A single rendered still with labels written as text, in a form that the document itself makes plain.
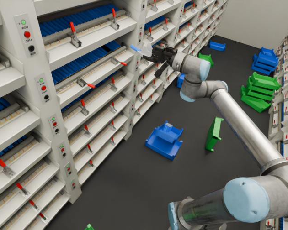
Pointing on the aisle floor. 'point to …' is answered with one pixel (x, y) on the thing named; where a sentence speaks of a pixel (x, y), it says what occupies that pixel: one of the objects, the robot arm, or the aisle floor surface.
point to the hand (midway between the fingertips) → (140, 52)
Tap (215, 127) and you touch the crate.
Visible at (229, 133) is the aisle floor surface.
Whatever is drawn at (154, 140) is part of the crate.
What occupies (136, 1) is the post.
